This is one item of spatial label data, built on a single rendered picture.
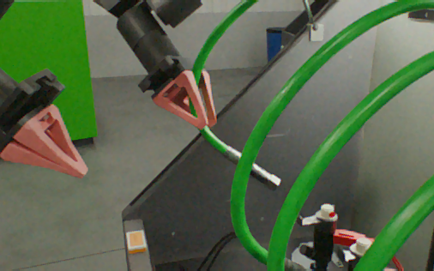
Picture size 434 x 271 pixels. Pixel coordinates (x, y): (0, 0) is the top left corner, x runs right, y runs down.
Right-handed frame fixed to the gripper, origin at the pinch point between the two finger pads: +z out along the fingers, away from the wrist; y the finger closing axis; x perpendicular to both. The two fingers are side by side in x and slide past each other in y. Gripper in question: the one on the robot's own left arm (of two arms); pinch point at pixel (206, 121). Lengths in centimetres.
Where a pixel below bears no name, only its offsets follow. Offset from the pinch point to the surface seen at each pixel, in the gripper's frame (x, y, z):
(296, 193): -12.7, -22.7, 13.9
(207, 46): -7.5, -1.9, -7.2
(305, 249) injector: -1.1, -0.4, 22.5
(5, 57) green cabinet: 189, 176, -187
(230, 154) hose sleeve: 0.9, 2.1, 5.8
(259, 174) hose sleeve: -0.2, 4.1, 10.6
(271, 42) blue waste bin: 84, 587, -162
